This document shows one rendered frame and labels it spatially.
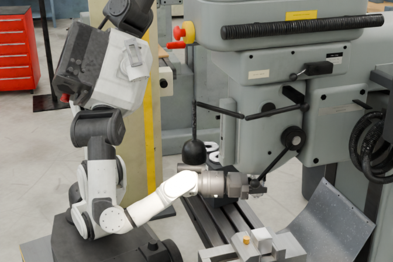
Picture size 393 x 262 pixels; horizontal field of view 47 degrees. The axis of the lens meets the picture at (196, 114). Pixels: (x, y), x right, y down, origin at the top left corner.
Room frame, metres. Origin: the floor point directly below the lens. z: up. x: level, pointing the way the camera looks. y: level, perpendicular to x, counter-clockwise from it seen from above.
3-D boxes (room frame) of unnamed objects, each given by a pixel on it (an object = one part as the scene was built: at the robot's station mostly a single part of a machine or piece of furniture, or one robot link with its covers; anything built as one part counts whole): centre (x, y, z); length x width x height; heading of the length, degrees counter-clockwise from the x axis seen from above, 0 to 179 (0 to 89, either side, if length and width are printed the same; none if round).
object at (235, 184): (1.27, -0.11, 1.24); 0.13 x 0.12 x 0.10; 179
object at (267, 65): (1.28, -0.24, 1.68); 0.34 x 0.24 x 0.10; 108
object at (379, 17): (1.14, -0.28, 1.79); 0.45 x 0.04 x 0.04; 108
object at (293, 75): (1.16, -0.30, 1.66); 0.12 x 0.04 x 0.04; 108
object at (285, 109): (1.08, -0.20, 1.58); 0.17 x 0.01 x 0.01; 118
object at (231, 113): (1.09, -0.07, 1.58); 0.17 x 0.01 x 0.01; 52
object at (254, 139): (1.27, -0.20, 1.47); 0.21 x 0.19 x 0.32; 18
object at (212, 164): (1.67, -0.07, 1.04); 0.22 x 0.12 x 0.20; 28
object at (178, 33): (1.19, 0.04, 1.76); 0.04 x 0.03 x 0.04; 18
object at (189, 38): (1.20, 0.02, 1.76); 0.06 x 0.02 x 0.06; 18
